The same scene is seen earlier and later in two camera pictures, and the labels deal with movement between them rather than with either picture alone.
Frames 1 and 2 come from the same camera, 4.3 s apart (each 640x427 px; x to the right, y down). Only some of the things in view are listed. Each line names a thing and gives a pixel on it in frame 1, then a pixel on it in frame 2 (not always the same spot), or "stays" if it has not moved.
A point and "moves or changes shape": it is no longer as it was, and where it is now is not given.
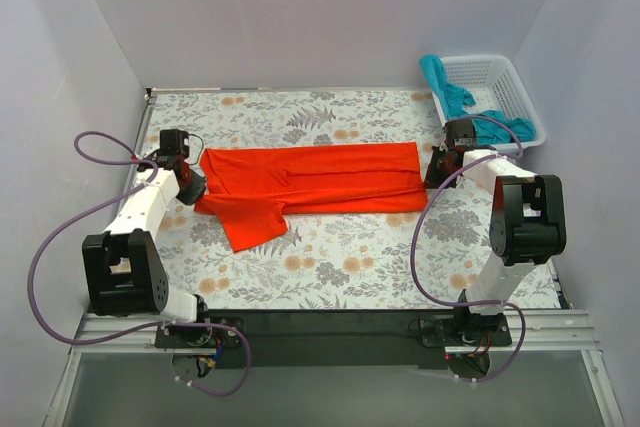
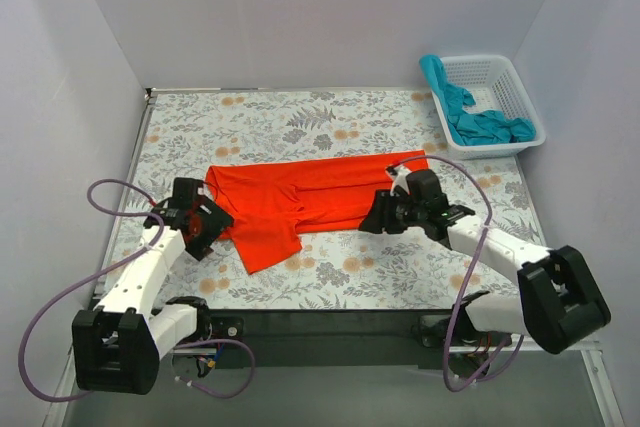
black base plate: (287, 339) stays
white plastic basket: (494, 84) stays
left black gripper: (193, 187) -> (210, 226)
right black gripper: (435, 173) -> (382, 212)
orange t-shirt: (255, 188) moves or changes shape
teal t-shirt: (490, 126) stays
